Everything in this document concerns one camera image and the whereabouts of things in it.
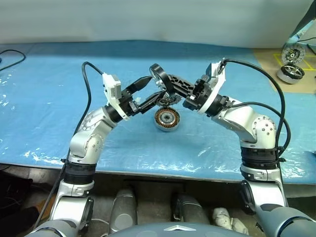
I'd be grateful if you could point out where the silver spoked motor housing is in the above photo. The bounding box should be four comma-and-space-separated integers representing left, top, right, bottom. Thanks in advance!
276, 63, 306, 85

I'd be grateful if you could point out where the blue table mat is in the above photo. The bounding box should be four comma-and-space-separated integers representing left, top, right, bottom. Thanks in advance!
0, 40, 316, 191

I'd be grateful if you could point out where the thin black cable loop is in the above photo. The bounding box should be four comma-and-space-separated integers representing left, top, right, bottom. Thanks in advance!
0, 49, 27, 71

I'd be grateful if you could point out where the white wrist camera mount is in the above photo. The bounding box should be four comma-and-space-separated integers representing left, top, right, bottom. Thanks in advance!
197, 60, 227, 116
102, 73, 130, 121

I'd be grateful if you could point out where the grey-blue robot torso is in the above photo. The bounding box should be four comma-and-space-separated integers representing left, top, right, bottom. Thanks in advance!
112, 221, 247, 237

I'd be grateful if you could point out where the white shoe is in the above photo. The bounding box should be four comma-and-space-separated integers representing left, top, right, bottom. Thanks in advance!
212, 207, 249, 235

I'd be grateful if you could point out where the dark toothed rotor disc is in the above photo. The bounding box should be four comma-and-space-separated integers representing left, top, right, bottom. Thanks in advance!
158, 95, 183, 107

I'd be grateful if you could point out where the black cable by stand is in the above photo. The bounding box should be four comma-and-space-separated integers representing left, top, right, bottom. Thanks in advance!
302, 37, 316, 55

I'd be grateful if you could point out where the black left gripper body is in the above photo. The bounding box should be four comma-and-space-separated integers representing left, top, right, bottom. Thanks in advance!
118, 87, 140, 117

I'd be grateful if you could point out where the toothed motor disc on stand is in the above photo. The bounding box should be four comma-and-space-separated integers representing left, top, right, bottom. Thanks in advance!
281, 42, 306, 64

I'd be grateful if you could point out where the grey right robot leg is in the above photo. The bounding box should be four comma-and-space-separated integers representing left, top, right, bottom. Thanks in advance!
172, 194, 210, 225

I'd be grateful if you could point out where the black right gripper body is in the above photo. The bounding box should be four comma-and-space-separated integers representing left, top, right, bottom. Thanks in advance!
182, 79, 213, 112

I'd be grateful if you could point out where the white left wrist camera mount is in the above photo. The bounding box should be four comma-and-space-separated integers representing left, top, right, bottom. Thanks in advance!
102, 73, 130, 121

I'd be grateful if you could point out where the grey left robot leg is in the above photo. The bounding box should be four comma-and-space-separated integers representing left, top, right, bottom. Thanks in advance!
110, 189, 138, 233

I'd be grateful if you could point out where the motor stator with copper windings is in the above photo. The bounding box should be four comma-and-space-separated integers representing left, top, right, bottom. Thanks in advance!
154, 106, 182, 133

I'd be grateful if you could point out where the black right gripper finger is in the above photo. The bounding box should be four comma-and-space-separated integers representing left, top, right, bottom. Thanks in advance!
170, 83, 196, 99
167, 73, 198, 91

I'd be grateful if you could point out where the grey robot leg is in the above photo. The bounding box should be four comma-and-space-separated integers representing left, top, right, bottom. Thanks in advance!
110, 189, 138, 233
172, 194, 210, 225

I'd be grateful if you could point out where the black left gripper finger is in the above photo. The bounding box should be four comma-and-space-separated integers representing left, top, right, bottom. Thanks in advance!
125, 76, 152, 96
137, 90, 165, 115

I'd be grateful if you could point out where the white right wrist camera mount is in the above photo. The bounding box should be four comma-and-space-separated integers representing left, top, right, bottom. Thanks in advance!
197, 60, 227, 116

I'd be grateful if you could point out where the brown cardboard sheet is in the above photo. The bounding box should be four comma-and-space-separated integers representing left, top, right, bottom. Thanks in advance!
254, 46, 316, 94

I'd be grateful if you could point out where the light blue stand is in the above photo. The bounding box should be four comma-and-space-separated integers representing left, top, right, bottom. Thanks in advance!
286, 0, 316, 50

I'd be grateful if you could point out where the black ring motor cover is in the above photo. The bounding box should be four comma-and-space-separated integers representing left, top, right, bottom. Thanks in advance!
149, 63, 172, 96

